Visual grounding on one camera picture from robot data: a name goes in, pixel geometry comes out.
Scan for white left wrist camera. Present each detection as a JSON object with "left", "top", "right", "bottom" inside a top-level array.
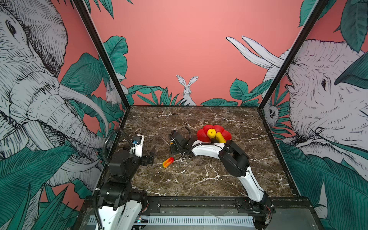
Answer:
[{"left": 130, "top": 134, "right": 145, "bottom": 158}]

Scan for black corrugated cable hose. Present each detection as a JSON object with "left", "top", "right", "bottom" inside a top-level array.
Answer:
[{"left": 102, "top": 129, "right": 133, "bottom": 166}]

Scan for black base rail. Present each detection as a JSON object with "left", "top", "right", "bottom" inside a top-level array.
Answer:
[{"left": 75, "top": 196, "right": 314, "bottom": 215}]

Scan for black corner frame post right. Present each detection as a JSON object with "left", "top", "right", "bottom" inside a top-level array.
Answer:
[{"left": 258, "top": 0, "right": 329, "bottom": 110}]

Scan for black corner frame post left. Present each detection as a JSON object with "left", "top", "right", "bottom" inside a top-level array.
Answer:
[{"left": 73, "top": 0, "right": 131, "bottom": 110}]

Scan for white slotted cable duct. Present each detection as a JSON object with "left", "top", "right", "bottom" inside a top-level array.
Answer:
[{"left": 87, "top": 215, "right": 255, "bottom": 227}]

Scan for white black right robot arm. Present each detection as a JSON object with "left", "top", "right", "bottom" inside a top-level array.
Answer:
[{"left": 168, "top": 130, "right": 273, "bottom": 214}]

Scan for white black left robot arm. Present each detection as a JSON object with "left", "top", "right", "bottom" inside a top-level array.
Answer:
[{"left": 94, "top": 147, "right": 156, "bottom": 230}]

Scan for red flower-shaped fruit bowl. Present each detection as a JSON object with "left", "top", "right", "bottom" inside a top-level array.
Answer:
[{"left": 196, "top": 125, "right": 232, "bottom": 143}]

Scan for black corner frame post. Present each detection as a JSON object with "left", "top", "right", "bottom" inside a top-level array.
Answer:
[
  {"left": 258, "top": 0, "right": 329, "bottom": 110},
  {"left": 73, "top": 0, "right": 131, "bottom": 110}
]

